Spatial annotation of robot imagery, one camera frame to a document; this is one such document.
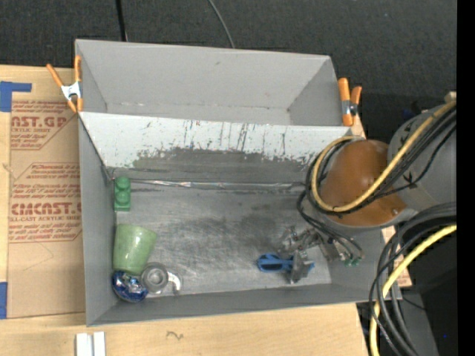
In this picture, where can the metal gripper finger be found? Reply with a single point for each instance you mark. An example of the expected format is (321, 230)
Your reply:
(301, 238)
(298, 269)

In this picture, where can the blue sunglasses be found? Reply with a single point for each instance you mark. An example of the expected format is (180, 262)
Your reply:
(271, 262)

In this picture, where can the grey metal bin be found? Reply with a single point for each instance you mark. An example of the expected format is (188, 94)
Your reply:
(208, 217)

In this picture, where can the clear glass mug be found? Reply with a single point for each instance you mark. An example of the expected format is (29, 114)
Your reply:
(155, 277)

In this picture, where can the pale green cup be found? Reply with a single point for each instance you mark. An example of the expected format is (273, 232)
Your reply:
(131, 248)

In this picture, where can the shiny blue ball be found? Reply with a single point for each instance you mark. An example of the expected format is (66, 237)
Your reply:
(128, 287)

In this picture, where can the green toy building block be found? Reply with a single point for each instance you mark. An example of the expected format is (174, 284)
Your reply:
(122, 195)

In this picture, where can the brown cardboard board, red print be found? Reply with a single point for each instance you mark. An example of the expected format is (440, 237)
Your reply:
(44, 198)

